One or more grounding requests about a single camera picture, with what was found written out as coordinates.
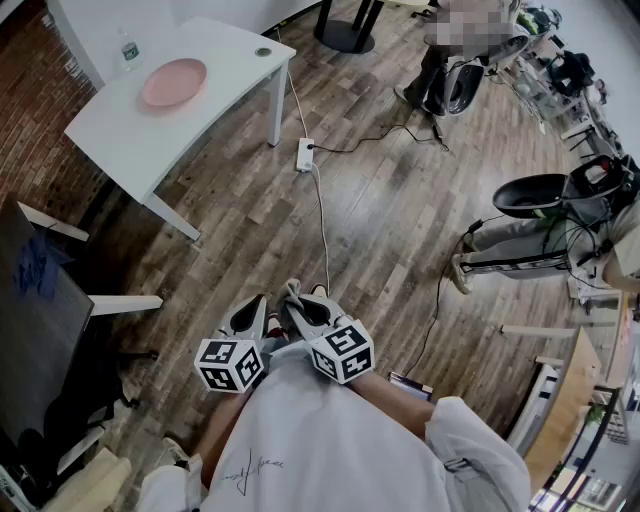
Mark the big pink plate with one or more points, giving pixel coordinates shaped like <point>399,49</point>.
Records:
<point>172,82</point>

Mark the light wooden desk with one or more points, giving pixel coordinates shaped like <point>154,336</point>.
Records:
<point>565,400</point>

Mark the black shell chair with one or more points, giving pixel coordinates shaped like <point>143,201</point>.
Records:
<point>525,192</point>

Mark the black screen device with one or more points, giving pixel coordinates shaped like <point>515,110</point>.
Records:
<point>410,385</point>

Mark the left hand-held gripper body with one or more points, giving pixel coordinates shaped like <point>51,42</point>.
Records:
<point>227,365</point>

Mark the person's left forearm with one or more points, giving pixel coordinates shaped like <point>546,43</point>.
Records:
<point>222,440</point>

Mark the grey cloth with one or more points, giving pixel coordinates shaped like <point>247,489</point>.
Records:
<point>291,290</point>

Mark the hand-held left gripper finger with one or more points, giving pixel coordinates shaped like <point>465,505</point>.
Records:
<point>263,325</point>
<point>226,322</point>

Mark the white table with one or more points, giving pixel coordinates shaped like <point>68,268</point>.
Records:
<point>150,140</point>

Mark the person's right forearm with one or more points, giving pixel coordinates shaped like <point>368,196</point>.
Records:
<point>395,400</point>

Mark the person's right shoe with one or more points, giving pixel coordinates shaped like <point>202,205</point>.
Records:
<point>318,290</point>

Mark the clear water bottle green label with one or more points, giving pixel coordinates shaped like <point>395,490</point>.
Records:
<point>130,52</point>

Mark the person's shoe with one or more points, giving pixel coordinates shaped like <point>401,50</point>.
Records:
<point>318,290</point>
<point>275,330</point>

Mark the person's left shoe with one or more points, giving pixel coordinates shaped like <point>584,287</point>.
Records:
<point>275,330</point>

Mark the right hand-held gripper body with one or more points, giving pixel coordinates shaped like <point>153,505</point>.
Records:
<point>342,352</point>

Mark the black round table base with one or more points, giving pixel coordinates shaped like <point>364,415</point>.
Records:
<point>345,35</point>

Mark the white chair frame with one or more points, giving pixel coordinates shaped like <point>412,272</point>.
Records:
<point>40,350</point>

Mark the cluttered white shelving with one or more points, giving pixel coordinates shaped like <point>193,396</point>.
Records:
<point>545,95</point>

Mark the white power strip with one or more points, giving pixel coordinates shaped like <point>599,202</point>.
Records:
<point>305,155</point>

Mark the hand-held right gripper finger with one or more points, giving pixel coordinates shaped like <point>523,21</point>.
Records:
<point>298,330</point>
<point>331,312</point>

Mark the person's white shirt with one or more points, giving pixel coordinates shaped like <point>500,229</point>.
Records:
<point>325,450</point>

